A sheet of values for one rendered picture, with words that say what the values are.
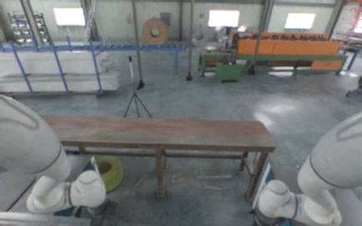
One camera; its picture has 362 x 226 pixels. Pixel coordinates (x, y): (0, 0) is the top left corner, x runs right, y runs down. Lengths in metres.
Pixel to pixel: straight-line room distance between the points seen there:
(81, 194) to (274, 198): 0.79
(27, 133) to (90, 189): 0.52
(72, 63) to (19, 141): 4.32
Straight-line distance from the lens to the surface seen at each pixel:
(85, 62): 4.56
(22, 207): 1.71
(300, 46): 7.29
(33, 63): 5.08
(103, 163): 2.58
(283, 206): 0.89
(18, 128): 0.39
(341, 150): 0.41
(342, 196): 1.87
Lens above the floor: 1.90
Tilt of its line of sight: 30 degrees down
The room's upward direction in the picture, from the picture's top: 1 degrees clockwise
